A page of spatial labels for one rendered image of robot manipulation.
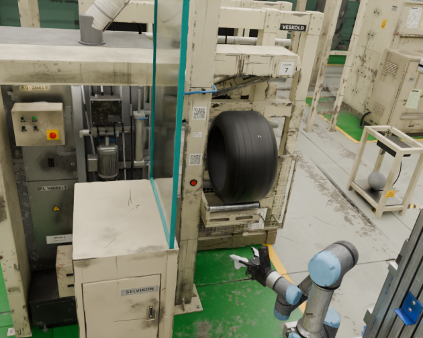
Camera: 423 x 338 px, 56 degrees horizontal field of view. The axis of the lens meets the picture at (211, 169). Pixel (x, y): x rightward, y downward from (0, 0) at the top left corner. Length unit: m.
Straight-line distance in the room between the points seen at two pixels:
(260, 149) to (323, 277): 0.95
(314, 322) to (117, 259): 0.82
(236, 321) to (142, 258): 1.58
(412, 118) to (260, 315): 4.64
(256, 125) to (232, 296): 1.45
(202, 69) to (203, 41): 0.14
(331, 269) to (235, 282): 1.85
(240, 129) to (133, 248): 1.01
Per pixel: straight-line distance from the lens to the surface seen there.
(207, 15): 2.11
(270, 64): 2.58
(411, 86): 6.68
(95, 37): 2.34
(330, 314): 1.95
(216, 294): 3.22
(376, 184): 4.71
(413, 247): 1.64
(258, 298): 3.25
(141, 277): 1.67
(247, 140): 2.26
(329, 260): 1.55
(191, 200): 2.50
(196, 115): 2.24
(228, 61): 2.47
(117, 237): 1.66
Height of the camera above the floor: 2.30
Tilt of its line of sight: 29 degrees down
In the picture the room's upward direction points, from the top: 6 degrees clockwise
